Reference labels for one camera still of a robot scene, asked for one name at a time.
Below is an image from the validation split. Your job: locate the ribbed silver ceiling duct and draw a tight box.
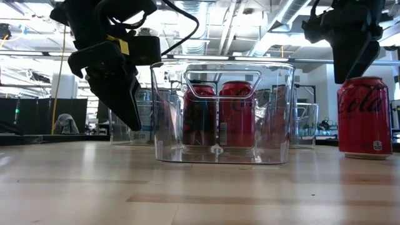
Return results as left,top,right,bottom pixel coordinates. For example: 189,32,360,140
174,0,209,56

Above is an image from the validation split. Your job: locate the red Darth Vader Coke can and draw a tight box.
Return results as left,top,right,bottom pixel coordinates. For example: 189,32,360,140
182,84,217,148

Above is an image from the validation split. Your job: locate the black partition panel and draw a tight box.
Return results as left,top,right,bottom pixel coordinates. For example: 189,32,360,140
0,97,89,136

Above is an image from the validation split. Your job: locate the yellow hanging cable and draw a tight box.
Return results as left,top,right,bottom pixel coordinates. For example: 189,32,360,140
51,26,66,135

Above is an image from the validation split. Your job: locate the clear plastic bin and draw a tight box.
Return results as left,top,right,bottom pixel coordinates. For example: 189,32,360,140
108,99,157,147
150,61,296,166
289,102,319,149

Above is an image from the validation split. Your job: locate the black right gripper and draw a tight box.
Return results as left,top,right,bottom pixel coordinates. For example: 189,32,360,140
324,0,385,84

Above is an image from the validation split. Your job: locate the red Coca-Cola Zero can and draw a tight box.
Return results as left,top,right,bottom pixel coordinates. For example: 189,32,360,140
217,80,256,149
336,76,394,161

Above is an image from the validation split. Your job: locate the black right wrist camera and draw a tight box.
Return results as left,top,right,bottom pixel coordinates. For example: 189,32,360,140
301,11,333,44

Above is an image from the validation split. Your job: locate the Celsius Tropical Vibe can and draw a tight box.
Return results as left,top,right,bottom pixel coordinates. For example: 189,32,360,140
273,84,293,148
256,88,273,148

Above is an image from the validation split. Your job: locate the black left wrist camera cable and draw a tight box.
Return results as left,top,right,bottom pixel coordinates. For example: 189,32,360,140
161,0,201,57

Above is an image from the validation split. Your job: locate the long ceiling light rail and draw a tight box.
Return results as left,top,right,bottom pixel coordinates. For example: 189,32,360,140
0,49,400,66

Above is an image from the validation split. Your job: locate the grey draped jacket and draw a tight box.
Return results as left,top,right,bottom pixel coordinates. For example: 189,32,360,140
52,113,81,135

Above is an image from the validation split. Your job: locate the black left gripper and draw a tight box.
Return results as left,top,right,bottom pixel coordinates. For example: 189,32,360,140
67,39,143,132

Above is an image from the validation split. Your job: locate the large round ceiling duct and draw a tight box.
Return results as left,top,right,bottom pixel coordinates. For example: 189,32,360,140
249,0,313,58

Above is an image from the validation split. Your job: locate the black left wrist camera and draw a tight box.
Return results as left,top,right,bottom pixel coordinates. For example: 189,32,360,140
126,35,163,67

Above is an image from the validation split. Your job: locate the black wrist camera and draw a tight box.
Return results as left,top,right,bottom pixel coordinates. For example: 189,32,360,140
301,11,333,44
126,35,163,67

